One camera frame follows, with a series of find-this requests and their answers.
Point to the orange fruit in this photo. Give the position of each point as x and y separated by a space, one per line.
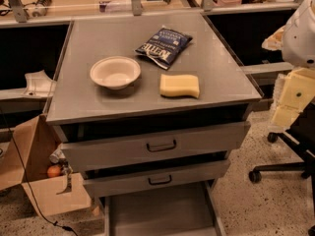
54 171

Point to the open bottom grey drawer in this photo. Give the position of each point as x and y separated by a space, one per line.
185 210

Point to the grey drawer cabinet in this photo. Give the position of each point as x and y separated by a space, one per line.
82 111

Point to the black office chair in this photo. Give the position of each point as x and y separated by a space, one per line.
282 200

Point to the small can in box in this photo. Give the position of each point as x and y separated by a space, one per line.
57 157

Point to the white paper bowl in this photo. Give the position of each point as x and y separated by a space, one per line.
115 72

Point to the brown cardboard box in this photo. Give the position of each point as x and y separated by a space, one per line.
26 162

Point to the middle grey drawer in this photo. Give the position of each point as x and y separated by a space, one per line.
154 179

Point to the black and white tool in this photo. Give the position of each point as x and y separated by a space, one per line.
41 7

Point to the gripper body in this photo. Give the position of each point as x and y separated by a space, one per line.
300 38

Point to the white curved plastic part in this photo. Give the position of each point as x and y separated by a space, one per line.
39 85

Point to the blue Kettle chip bag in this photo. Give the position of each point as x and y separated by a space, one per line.
164 46

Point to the yellow sponge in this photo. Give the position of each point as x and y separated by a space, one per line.
179 85

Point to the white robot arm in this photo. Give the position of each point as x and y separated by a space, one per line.
296 39

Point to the top grey drawer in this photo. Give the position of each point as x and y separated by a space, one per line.
122 151

